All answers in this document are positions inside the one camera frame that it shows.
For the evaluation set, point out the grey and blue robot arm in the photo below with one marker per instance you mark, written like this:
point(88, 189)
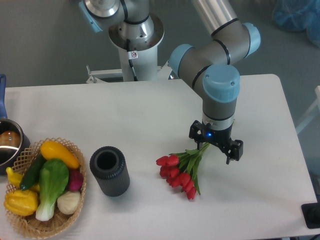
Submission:
point(209, 71)

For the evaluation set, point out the blue plastic bag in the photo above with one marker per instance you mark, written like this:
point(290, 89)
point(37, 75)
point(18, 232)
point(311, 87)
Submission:
point(299, 16)

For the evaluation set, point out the blue handled steel pot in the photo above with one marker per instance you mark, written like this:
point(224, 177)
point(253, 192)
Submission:
point(13, 140)

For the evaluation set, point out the red radish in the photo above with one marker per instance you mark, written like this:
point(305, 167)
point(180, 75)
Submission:
point(75, 181)

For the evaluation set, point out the woven wicker basket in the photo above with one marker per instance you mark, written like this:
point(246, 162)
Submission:
point(29, 226)

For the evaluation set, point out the black device at edge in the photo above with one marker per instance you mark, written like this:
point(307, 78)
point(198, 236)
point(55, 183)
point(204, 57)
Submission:
point(311, 214)

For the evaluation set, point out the green bok choy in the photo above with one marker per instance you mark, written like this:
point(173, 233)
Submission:
point(53, 179)

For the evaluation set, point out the metal table clamp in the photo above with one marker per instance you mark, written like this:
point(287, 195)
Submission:
point(104, 76)

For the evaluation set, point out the yellow squash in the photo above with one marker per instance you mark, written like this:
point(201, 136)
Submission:
point(54, 150)

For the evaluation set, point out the green cucumber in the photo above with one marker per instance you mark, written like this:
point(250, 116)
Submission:
point(32, 174)

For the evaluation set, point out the white garlic bulb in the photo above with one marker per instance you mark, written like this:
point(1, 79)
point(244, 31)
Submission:
point(68, 202)

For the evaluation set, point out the dark grey ribbed vase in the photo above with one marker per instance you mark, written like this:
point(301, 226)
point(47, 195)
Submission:
point(108, 166)

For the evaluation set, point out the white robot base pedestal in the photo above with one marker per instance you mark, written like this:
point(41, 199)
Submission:
point(137, 46)

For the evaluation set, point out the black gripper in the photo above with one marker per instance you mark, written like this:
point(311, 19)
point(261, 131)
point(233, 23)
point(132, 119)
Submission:
point(201, 133)

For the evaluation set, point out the red tulip bouquet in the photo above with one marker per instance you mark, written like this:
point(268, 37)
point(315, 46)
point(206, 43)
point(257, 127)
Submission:
point(181, 170)

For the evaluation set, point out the small yellow gourd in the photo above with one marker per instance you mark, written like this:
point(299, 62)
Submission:
point(15, 179)

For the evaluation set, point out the yellow bell pepper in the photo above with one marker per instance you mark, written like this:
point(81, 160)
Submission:
point(21, 203)

